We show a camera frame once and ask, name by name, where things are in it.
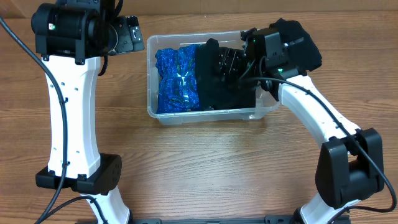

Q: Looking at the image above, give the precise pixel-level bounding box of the small black cloth top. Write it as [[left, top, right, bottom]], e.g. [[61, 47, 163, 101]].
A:
[[269, 18, 322, 72]]

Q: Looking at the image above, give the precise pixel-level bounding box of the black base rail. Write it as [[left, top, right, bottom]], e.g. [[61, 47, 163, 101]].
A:
[[129, 215, 296, 224]]

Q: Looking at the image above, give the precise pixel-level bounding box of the clear plastic storage bin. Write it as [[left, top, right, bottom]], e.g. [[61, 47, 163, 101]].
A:
[[146, 30, 280, 125]]

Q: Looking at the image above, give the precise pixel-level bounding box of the large black cloth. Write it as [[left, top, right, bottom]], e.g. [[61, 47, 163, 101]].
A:
[[217, 46, 257, 111]]

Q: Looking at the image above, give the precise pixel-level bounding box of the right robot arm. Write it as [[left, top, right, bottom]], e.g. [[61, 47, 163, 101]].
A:
[[218, 21, 390, 223]]

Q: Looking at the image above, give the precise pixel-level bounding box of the blue green sparkly cloth bundle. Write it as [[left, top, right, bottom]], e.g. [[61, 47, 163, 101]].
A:
[[155, 45, 202, 114]]

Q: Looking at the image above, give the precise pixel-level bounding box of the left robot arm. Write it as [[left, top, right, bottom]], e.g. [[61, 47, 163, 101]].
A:
[[31, 0, 144, 223]]

